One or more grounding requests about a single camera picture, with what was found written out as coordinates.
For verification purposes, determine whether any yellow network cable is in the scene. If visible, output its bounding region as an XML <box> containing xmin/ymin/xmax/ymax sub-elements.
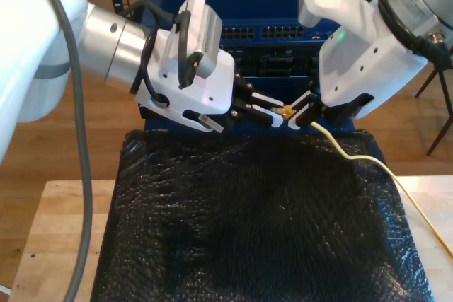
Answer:
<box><xmin>270</xmin><ymin>105</ymin><xmax>453</xmax><ymax>259</ymax></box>

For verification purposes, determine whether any black rack tray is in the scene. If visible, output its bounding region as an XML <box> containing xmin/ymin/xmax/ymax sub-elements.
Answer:
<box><xmin>235</xmin><ymin>75</ymin><xmax>316</xmax><ymax>105</ymax></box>

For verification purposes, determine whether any black rack server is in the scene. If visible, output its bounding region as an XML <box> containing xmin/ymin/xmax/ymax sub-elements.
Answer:
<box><xmin>219</xmin><ymin>45</ymin><xmax>321</xmax><ymax>79</ymax></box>

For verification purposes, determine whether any black bubble mat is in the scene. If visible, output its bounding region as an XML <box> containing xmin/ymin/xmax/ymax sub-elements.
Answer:
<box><xmin>90</xmin><ymin>128</ymin><xmax>435</xmax><ymax>302</ymax></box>

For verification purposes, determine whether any blue rack base plate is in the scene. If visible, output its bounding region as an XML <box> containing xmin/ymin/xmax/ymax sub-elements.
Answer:
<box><xmin>143</xmin><ymin>117</ymin><xmax>357</xmax><ymax>137</ymax></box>

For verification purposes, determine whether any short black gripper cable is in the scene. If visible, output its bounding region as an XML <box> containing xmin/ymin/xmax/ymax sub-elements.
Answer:
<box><xmin>118</xmin><ymin>0</ymin><xmax>205</xmax><ymax>107</ymax></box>

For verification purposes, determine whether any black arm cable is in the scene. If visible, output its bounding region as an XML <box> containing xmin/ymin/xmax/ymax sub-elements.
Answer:
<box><xmin>362</xmin><ymin>0</ymin><xmax>453</xmax><ymax>69</ymax></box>

